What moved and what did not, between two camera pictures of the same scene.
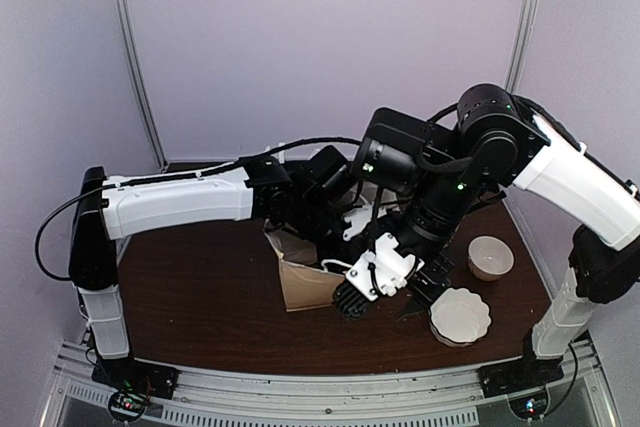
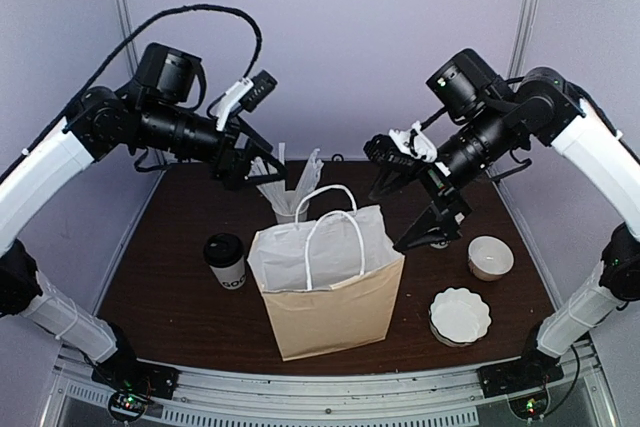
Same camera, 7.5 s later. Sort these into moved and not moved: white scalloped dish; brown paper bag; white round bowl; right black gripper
Moved: right black gripper; brown paper bag
Not moved: white round bowl; white scalloped dish
